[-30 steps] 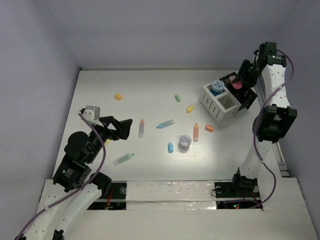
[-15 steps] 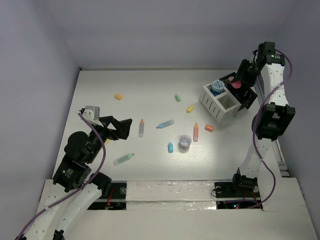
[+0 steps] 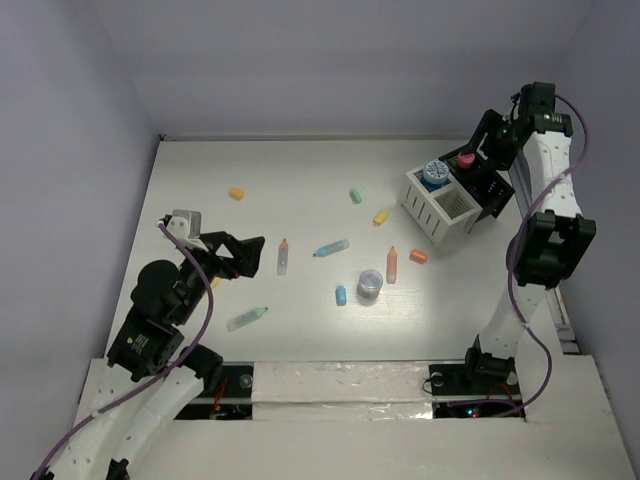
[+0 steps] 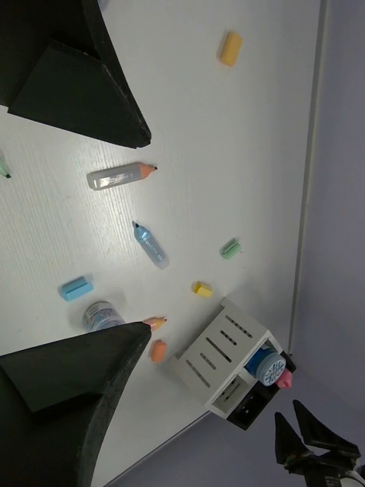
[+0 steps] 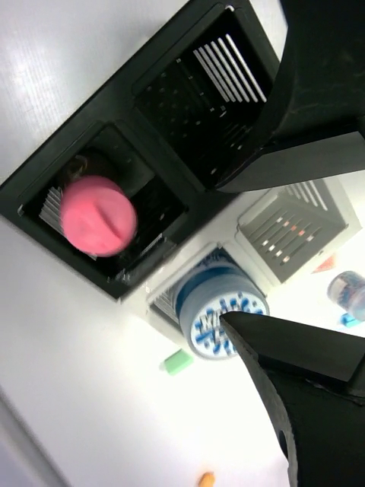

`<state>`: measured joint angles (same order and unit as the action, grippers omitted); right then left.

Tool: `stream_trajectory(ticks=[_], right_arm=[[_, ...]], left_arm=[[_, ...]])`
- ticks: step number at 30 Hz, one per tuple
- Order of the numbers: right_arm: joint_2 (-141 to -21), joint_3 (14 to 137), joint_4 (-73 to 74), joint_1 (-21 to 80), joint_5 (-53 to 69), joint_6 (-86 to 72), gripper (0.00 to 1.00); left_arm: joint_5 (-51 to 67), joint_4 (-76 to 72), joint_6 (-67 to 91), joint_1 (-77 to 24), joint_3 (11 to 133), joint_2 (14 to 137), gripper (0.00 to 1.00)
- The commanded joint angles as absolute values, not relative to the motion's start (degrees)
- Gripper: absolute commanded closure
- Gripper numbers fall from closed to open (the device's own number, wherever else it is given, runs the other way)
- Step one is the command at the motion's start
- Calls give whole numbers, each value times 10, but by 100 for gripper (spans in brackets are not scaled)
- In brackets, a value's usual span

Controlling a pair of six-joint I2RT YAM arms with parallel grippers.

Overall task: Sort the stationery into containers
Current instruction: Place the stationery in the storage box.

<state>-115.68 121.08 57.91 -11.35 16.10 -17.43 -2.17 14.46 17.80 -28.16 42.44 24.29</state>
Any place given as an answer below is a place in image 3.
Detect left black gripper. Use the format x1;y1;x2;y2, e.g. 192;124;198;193
175;229;265;322

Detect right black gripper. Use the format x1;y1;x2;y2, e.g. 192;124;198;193
461;108;522;171

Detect pink capped tube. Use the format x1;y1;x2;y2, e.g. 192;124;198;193
456;152;476;170

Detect green highlighter pen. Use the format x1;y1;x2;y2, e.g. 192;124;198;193
226;307;269;332

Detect clear round jar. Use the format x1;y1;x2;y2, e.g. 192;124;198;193
357;269;384;300

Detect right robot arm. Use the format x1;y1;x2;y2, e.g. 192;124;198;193
457;82;596;394

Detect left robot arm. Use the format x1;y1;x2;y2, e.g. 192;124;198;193
32;232;265;479

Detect orange tip white pen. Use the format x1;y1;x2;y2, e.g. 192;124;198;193
277;238;289;276

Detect black container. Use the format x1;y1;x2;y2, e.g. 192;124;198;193
439;148;514;221

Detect white slotted container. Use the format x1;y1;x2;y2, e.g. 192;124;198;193
398;163;481;246

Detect blue highlighter pen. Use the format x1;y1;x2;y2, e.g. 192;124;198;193
313;239;350;258

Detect blue eraser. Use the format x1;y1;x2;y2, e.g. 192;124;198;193
335;285;347;306

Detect green eraser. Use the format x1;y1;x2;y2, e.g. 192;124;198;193
349;188;362;204

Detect yellow eraser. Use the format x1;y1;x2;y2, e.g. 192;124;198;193
373;211;388;226

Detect dark orange eraser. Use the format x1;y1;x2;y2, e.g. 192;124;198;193
409;249;428;264

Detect orange pencil shaped pen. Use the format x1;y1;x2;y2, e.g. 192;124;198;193
386;246;398;284

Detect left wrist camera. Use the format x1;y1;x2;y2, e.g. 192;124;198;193
159;209;202;241

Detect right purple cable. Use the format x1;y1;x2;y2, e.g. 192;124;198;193
449;94;587;419

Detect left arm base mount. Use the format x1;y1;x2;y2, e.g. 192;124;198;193
175;362;254;421

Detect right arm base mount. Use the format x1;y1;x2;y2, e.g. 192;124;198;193
421;363;525;419

